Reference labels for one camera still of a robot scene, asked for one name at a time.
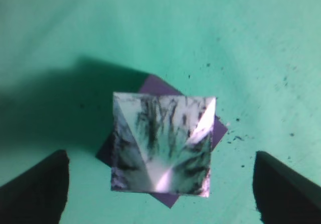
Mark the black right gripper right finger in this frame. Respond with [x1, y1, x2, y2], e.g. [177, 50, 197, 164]
[252, 151, 320, 223]

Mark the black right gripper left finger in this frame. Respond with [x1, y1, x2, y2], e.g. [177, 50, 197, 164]
[1, 150, 70, 223]

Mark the white purple marbled square pyramid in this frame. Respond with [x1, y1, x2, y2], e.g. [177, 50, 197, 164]
[111, 92, 216, 198]

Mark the dark purple cube block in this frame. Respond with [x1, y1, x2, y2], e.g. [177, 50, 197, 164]
[96, 74, 228, 208]

